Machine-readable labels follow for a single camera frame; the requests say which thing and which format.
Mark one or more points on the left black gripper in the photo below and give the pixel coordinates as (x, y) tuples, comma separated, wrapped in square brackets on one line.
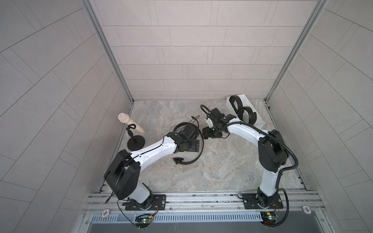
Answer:
[(195, 145)]

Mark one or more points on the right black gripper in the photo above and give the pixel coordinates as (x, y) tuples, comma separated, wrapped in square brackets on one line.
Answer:
[(206, 132)]

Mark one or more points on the long black belt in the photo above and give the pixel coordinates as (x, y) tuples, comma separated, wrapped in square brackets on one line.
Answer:
[(236, 103)]

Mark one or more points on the black belt with silver buckle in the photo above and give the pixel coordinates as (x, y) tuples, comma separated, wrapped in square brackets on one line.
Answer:
[(251, 115)]

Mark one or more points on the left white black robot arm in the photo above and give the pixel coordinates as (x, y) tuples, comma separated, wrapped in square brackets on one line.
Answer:
[(122, 176)]

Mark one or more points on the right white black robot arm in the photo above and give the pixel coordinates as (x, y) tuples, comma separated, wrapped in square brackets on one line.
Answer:
[(274, 156)]

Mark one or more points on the white compartment storage box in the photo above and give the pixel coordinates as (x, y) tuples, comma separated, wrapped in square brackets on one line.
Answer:
[(245, 101)]

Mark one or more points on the left green circuit board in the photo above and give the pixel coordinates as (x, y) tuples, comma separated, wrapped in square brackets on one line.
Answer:
[(144, 220)]

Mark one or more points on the green circuit board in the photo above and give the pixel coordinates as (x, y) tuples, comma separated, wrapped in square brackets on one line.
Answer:
[(144, 220), (269, 218)]

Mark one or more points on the left white round sticker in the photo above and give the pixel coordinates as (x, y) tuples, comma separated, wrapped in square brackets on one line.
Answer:
[(105, 213)]

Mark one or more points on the white round sticker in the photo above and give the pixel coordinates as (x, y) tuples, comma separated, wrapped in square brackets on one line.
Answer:
[(306, 209), (105, 213)]

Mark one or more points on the right green circuit board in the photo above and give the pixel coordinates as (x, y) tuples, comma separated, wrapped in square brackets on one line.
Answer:
[(269, 218)]

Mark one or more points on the right white round sticker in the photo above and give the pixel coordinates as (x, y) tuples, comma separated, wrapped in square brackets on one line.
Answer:
[(306, 209)]

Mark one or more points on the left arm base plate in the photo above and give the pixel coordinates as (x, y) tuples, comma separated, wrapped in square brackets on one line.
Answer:
[(153, 203)]

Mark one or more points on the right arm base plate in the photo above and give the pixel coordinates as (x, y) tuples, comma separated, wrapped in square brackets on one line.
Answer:
[(261, 201)]

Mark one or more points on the aluminium front rail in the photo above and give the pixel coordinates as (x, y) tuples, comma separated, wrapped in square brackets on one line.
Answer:
[(227, 201)]

